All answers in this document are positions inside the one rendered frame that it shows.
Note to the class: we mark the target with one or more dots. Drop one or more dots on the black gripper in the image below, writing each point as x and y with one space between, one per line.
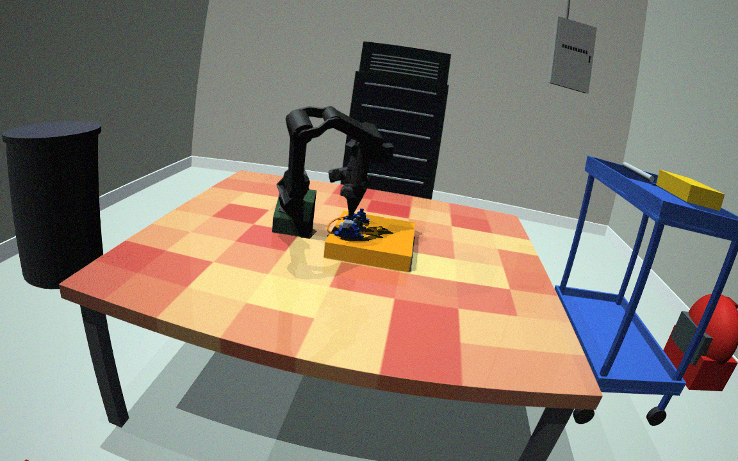
354 190

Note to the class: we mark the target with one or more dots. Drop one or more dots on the grey micro servo with orange cable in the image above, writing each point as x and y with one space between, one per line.
348 223

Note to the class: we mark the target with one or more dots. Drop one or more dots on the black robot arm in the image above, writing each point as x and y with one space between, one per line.
295 183

